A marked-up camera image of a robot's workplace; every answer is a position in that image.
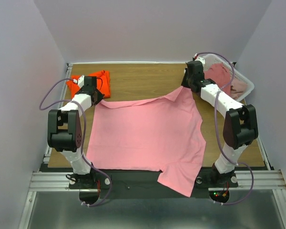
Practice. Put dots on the dusty rose t shirt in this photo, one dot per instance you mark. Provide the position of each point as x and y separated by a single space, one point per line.
220 75

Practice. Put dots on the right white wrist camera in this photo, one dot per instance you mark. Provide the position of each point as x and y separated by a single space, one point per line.
200 59

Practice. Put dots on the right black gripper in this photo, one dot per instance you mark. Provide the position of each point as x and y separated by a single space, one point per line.
187 81

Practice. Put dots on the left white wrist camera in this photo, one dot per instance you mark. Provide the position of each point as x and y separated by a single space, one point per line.
79 80

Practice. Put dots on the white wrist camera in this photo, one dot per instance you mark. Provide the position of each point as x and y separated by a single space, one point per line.
79 80
200 59

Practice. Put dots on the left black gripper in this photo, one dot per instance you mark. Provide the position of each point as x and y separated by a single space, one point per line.
100 96

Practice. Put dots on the white plastic basket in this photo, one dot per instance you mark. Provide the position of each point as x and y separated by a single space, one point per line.
211 59

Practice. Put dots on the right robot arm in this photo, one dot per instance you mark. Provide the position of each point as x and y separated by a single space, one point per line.
235 123

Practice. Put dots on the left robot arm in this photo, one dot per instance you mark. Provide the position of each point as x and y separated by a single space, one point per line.
66 132

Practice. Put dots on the bright pink t shirt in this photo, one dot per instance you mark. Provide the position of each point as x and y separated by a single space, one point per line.
161 134

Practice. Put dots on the folded orange t shirt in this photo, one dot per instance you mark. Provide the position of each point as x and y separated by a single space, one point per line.
103 83

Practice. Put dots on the aluminium frame rail right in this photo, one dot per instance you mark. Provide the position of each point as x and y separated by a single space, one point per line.
270 179

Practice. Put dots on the pale pink t shirt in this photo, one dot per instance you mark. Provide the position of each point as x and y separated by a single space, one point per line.
238 88

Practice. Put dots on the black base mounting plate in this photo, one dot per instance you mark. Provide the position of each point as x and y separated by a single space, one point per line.
136 184

